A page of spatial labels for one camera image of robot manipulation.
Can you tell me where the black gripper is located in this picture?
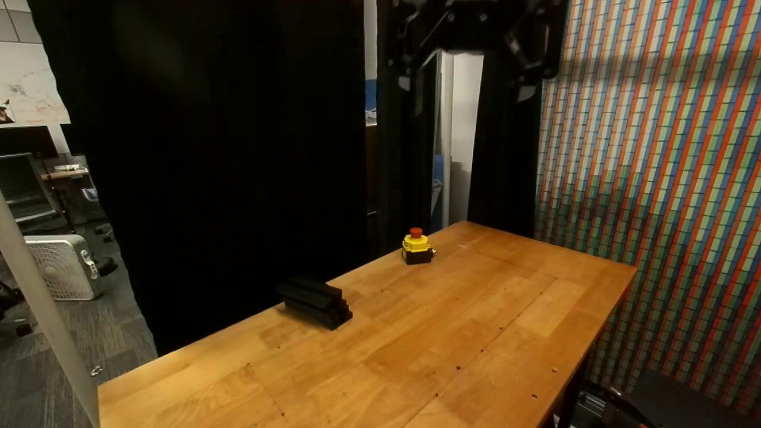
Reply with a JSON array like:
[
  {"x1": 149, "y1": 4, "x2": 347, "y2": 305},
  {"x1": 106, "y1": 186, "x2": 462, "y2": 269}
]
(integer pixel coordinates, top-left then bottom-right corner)
[{"x1": 391, "y1": 0, "x2": 569, "y2": 104}]

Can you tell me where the white upright pole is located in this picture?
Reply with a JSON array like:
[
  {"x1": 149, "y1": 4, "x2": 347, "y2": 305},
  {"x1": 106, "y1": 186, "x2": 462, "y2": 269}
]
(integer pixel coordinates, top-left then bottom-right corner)
[{"x1": 433, "y1": 48, "x2": 486, "y2": 233}]

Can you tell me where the black curtain beside backdrop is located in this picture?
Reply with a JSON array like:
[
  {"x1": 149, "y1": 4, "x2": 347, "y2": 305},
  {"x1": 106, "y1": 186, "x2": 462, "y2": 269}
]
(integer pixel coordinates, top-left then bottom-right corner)
[{"x1": 466, "y1": 49, "x2": 545, "y2": 239}]

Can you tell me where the narrow black curtain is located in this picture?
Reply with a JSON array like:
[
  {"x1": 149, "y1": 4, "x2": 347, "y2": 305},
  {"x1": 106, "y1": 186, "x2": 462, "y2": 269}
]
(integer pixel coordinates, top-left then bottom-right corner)
[{"x1": 375, "y1": 0, "x2": 440, "y2": 252}]

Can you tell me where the yellow red emergency stop button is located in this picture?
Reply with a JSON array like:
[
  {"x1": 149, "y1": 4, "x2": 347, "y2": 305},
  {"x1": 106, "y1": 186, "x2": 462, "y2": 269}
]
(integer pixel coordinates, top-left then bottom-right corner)
[{"x1": 400, "y1": 225, "x2": 438, "y2": 267}]

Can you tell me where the colourful patterned backdrop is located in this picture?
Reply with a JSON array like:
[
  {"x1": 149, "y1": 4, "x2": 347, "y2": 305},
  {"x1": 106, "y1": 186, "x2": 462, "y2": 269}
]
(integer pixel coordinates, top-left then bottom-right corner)
[{"x1": 533, "y1": 0, "x2": 761, "y2": 418}]

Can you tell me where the black chair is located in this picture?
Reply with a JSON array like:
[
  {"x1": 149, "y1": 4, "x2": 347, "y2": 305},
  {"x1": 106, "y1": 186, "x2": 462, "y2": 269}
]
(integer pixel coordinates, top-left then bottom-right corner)
[{"x1": 626, "y1": 368, "x2": 761, "y2": 428}]

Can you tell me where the white box appliance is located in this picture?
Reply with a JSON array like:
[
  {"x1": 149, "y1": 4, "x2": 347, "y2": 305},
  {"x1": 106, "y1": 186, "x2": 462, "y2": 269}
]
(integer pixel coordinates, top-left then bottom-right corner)
[{"x1": 22, "y1": 233, "x2": 105, "y2": 305}]

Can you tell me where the grey slanted beam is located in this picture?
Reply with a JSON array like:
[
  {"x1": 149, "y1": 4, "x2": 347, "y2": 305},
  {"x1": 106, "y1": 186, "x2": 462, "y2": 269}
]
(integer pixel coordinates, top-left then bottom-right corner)
[{"x1": 0, "y1": 192, "x2": 101, "y2": 428}]

